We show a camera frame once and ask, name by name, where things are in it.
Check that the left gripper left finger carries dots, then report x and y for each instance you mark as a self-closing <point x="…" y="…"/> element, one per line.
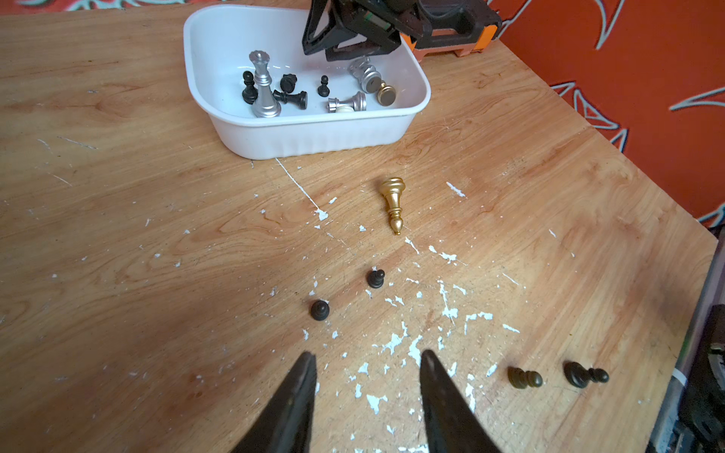
<point x="286" y="423"/>

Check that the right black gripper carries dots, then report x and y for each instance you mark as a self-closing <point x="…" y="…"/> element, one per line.
<point x="330" y="23"/>

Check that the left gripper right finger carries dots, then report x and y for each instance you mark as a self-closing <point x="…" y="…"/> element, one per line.
<point x="450" y="425"/>

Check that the silver chess knight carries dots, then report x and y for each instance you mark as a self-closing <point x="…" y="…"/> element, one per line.
<point x="366" y="74"/>

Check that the gold chess piece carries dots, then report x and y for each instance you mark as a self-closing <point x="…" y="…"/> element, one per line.
<point x="386" y="95"/>

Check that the black chess piece two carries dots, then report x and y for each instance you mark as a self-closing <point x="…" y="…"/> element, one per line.
<point x="288" y="83"/>

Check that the black chess piece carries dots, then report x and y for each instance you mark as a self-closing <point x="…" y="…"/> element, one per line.
<point x="250" y="93"/>

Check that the white rectangular storage box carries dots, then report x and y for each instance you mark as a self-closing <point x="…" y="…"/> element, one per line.
<point x="217" y="43"/>

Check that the gold chess bishop lying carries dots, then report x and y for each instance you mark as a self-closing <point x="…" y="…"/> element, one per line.
<point x="391" y="190"/>

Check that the black orange tool case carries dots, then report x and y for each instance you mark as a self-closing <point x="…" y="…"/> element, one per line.
<point x="461" y="27"/>

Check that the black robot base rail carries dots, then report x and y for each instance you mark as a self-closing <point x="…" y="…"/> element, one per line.
<point x="691" y="418"/>

